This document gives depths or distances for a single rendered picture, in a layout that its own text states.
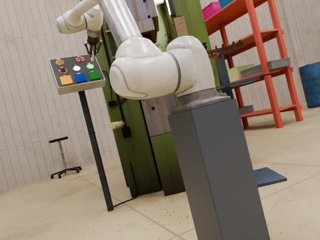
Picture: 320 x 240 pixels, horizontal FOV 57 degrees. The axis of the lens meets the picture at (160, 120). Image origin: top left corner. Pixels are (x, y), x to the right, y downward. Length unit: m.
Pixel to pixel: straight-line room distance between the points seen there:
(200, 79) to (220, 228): 0.53
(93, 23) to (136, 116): 0.90
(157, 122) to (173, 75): 1.24
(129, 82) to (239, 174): 0.52
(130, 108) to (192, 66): 1.45
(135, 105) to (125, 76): 1.50
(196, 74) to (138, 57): 0.22
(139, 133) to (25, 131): 3.85
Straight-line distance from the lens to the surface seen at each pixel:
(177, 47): 1.12
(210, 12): 5.74
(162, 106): 2.26
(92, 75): 2.23
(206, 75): 1.11
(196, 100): 1.09
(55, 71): 2.26
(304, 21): 10.10
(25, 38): 6.41
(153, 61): 1.02
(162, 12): 2.96
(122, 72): 0.98
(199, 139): 1.04
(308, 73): 7.02
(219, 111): 1.09
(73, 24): 1.83
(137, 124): 2.47
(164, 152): 2.27
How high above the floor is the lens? 0.60
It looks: 1 degrees down
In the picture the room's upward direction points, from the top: 14 degrees counter-clockwise
